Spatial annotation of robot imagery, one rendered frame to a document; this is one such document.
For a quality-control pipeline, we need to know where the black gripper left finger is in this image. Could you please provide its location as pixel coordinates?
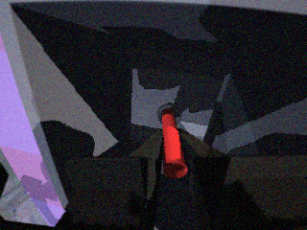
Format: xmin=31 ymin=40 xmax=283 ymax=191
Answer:
xmin=64 ymin=129 xmax=163 ymax=230

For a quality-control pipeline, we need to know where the red peg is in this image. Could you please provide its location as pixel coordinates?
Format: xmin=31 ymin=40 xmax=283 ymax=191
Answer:
xmin=162 ymin=108 xmax=187 ymax=178

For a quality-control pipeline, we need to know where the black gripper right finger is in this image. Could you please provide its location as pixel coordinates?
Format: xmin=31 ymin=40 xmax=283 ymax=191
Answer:
xmin=178 ymin=128 xmax=307 ymax=230

